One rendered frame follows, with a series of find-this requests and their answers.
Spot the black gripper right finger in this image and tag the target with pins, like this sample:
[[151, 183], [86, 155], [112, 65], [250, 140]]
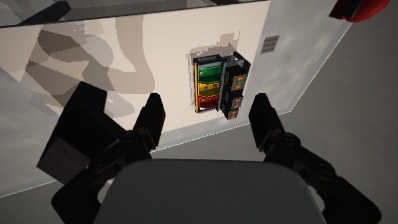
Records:
[[344, 204]]

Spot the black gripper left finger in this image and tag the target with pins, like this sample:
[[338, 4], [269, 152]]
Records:
[[76, 202]]

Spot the black metal shelf rack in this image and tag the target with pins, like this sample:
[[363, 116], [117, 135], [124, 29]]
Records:
[[225, 61]]

